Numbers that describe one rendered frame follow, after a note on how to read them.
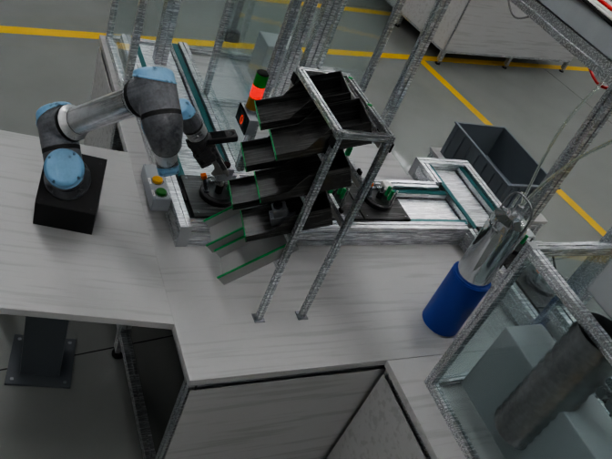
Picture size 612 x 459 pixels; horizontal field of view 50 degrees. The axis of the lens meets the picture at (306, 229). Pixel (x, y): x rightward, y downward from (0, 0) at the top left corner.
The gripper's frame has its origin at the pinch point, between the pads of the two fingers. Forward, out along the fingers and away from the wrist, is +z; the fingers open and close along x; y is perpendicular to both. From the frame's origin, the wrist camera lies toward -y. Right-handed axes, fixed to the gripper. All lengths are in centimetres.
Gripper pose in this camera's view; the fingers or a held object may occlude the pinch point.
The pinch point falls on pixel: (226, 168)
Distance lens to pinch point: 250.5
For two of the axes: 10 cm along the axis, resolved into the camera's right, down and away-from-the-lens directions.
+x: 3.4, 6.9, -6.4
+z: 3.1, 5.6, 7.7
